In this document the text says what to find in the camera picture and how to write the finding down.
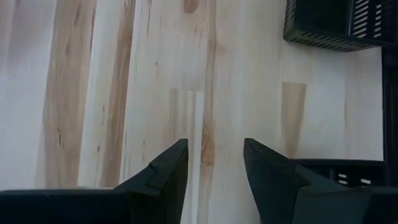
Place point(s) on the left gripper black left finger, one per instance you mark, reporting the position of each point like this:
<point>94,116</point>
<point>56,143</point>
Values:
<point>140,205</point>

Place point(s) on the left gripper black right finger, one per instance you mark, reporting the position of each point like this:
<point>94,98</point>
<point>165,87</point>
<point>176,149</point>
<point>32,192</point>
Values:
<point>280,199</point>

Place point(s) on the black slotted plastic basket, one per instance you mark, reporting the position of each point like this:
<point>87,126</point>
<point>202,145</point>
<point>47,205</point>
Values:
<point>354,169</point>
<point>317,18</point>

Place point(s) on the black aluminium frame rail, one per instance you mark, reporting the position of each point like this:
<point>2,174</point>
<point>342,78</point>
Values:
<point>390,118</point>

